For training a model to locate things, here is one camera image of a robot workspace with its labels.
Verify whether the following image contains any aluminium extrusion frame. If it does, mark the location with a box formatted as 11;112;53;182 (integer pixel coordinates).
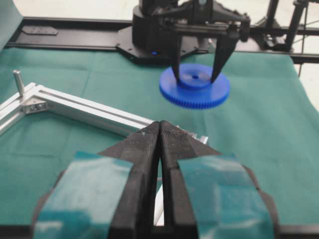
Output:
0;82;209;145

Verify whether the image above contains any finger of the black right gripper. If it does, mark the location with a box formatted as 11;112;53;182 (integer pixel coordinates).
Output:
211;24;240;83
171;32;181;82

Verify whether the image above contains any black stand frame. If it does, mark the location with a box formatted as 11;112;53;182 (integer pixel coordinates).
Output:
247;0;319;81

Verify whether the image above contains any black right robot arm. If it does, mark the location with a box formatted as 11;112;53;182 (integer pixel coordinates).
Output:
132;0;251;83

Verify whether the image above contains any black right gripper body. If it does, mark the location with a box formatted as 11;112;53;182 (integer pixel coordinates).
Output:
152;0;250;41

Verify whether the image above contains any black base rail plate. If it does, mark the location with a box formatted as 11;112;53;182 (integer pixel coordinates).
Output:
4;16;319;65

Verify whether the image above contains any upper corner bracket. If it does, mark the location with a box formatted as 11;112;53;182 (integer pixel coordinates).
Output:
22;98;48;114

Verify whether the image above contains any blue plastic gear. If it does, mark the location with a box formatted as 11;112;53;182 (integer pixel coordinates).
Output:
159;63;230;110

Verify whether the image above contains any top corner steel shaft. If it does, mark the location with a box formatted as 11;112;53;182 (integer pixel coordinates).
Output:
13;70;25;98

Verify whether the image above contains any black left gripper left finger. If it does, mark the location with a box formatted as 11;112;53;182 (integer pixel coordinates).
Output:
33;122;160;239

